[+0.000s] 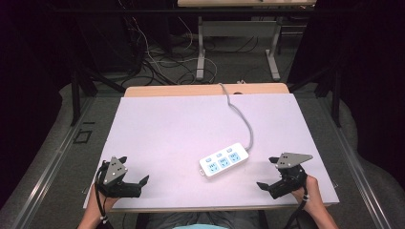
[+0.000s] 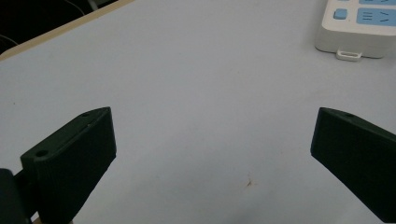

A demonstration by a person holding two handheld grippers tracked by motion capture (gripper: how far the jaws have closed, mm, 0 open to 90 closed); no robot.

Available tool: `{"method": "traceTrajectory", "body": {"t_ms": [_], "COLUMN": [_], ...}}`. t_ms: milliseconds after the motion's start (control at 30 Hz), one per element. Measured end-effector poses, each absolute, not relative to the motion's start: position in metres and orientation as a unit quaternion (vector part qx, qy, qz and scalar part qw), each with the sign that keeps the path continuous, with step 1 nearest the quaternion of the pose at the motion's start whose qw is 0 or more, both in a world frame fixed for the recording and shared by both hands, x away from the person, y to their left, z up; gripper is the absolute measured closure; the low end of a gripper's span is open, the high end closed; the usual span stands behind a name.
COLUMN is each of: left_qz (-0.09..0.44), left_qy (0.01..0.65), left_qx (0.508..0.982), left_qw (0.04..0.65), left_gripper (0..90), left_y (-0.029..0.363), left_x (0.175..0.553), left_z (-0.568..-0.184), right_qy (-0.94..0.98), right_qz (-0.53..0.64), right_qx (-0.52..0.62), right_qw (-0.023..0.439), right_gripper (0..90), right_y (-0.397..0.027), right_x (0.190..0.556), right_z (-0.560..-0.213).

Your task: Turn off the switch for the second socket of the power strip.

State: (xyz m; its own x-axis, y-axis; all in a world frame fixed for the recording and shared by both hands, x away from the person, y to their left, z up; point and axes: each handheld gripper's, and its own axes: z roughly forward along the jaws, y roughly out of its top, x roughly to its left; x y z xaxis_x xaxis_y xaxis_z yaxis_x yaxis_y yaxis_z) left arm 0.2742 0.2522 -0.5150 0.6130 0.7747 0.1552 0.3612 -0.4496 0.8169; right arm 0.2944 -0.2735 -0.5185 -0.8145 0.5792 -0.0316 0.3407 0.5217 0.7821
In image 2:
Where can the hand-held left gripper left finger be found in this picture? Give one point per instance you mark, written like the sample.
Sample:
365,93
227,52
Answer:
73,161

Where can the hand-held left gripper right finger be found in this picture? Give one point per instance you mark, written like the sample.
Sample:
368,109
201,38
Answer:
358,155

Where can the white power strip blue sockets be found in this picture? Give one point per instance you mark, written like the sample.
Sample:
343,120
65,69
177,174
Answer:
358,28

